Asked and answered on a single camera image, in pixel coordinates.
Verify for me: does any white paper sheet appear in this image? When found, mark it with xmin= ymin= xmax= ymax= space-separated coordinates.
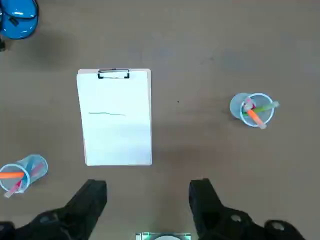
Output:
xmin=76 ymin=70 xmax=153 ymax=166

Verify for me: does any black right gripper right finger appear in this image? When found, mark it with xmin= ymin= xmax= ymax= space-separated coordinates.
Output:
xmin=188 ymin=177 xmax=308 ymax=240

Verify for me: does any tan clipboard with metal clip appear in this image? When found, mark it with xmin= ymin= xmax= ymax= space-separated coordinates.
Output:
xmin=76 ymin=68 xmax=153 ymax=167

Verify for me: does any pink highlighter pen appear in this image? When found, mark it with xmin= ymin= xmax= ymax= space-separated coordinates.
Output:
xmin=3 ymin=163 xmax=43 ymax=199
xmin=243 ymin=97 xmax=255 ymax=112

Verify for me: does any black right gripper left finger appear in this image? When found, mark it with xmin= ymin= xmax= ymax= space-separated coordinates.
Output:
xmin=0 ymin=178 xmax=108 ymax=240

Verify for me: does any blue desk lamp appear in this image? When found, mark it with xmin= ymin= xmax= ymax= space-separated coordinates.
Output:
xmin=0 ymin=0 xmax=40 ymax=53

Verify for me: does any orange highlighter pen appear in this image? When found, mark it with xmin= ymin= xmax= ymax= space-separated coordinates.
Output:
xmin=246 ymin=109 xmax=267 ymax=130
xmin=0 ymin=171 xmax=25 ymax=180

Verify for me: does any green highlighter pen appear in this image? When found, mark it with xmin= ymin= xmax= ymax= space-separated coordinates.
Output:
xmin=246 ymin=100 xmax=280 ymax=115

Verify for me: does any clear blue plastic cup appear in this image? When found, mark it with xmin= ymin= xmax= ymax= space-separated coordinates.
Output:
xmin=0 ymin=154 xmax=49 ymax=195
xmin=229 ymin=92 xmax=275 ymax=128

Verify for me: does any blue highlighter pen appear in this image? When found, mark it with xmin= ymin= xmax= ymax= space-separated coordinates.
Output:
xmin=23 ymin=159 xmax=37 ymax=176

